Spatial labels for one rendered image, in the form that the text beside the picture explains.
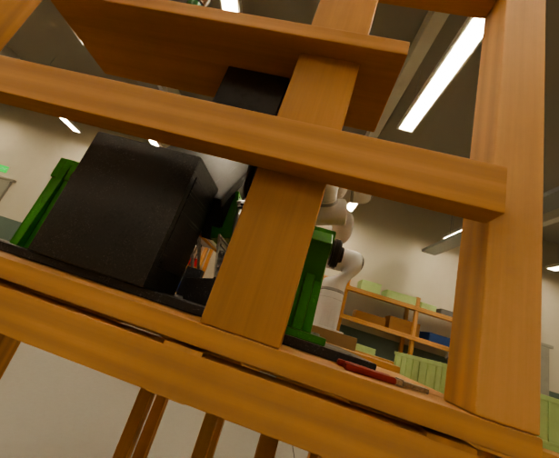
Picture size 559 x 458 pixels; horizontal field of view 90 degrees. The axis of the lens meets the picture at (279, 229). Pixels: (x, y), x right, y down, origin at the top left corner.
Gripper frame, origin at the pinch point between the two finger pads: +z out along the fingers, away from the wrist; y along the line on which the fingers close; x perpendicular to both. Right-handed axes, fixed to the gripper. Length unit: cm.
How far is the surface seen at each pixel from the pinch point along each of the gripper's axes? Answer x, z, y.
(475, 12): -17, -65, 53
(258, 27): 5.8, -7.0, 46.8
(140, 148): 9.7, 24.2, 21.2
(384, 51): 11, -34, 41
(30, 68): 15, 41, 39
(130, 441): 26, 44, -83
